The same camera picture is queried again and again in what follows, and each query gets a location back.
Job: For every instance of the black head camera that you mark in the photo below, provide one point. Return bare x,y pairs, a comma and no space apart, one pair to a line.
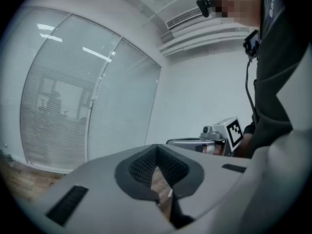
203,5

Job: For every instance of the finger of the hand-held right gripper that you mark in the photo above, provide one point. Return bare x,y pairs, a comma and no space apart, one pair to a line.
185,142

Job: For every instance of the white ceiling pipe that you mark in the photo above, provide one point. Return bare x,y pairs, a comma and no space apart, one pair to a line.
207,32
202,44

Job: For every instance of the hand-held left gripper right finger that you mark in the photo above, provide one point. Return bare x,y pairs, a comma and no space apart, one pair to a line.
214,179

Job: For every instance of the white air vent grille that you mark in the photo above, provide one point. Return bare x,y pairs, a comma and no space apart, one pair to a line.
184,17

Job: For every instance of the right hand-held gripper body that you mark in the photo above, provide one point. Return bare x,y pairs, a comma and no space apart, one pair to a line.
219,133

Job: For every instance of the black shirt with blue label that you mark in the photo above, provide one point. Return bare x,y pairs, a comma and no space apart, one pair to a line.
275,69

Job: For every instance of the chest-mounted device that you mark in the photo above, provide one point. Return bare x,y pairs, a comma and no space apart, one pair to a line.
252,44

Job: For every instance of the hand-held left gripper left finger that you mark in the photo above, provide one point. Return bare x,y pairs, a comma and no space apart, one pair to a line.
97,203

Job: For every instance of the person's head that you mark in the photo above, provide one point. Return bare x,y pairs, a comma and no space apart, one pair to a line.
241,6

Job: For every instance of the person's right forearm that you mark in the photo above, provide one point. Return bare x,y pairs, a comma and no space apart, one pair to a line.
245,145

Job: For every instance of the glass panel with white blinds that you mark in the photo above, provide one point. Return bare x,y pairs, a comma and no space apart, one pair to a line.
122,101
19,57
63,89

